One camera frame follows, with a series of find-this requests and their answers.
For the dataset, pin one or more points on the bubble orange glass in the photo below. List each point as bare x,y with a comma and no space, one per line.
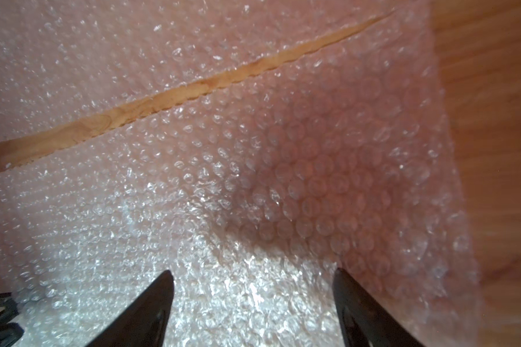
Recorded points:
253,196

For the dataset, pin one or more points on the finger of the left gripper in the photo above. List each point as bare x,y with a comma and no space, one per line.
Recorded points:
10,332

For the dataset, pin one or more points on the clear bubble wrap sheet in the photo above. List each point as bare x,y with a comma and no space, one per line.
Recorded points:
64,60

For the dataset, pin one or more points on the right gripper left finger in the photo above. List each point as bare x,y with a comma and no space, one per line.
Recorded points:
144,322

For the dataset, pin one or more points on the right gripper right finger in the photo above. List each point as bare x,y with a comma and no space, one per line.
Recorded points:
363,321

